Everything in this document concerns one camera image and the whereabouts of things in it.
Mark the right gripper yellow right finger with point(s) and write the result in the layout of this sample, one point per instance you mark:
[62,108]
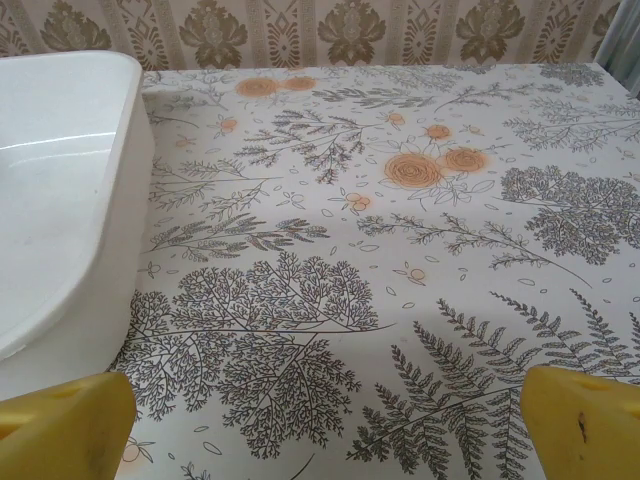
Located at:
[590,430]

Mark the floral patterned table cover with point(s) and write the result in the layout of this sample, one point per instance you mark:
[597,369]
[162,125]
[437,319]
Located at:
[350,250]

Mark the white plastic container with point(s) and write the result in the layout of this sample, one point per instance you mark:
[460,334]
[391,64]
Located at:
[50,200]

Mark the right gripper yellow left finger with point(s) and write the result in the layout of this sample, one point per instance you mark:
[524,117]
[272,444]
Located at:
[65,430]

